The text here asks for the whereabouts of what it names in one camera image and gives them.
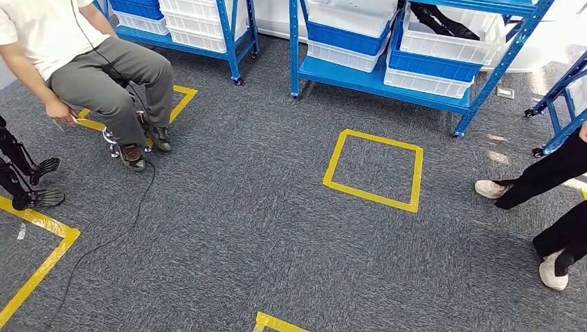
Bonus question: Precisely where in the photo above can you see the black humanoid robot legs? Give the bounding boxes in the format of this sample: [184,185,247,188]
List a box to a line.
[0,114,66,212]

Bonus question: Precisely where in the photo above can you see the person's right hand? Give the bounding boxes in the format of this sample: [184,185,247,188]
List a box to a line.
[44,97,80,125]

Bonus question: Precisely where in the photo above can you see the chrome wheeled stool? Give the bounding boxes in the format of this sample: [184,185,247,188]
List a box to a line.
[101,109,154,160]

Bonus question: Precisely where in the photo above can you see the person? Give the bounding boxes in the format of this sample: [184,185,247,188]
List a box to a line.
[0,0,176,173]
[474,120,587,293]

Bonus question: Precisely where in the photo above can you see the blue steel shelf rack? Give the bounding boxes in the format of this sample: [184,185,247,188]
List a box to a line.
[524,50,587,159]
[289,0,556,138]
[93,0,260,86]

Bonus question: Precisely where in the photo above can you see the long black cable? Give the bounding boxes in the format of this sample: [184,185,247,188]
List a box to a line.
[43,0,157,332]

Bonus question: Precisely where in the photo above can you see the black plastic panel part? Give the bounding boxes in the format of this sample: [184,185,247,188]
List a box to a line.
[403,0,482,42]

